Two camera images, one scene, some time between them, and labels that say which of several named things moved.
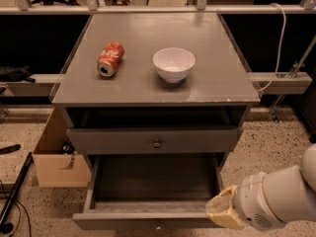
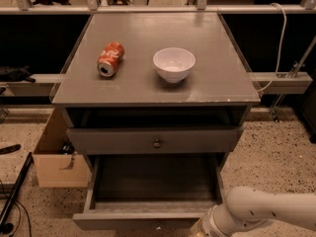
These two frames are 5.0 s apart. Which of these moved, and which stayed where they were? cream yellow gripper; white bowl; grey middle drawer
Moved: cream yellow gripper
Stayed: grey middle drawer; white bowl
